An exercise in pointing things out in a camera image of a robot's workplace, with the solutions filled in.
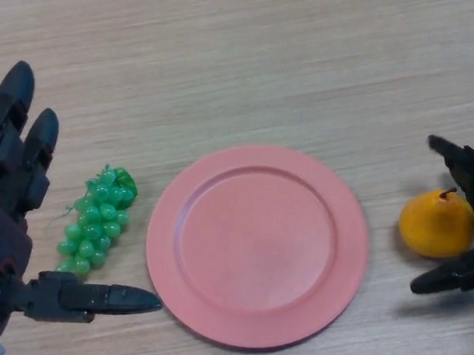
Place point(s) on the yellow pear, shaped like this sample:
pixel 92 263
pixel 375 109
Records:
pixel 435 225

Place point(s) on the green plastic grape bunch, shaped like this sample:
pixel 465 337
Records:
pixel 95 229

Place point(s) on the pink round plate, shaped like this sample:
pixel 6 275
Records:
pixel 258 247

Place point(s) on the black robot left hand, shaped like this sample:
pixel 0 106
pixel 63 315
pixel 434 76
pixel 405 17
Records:
pixel 4 242

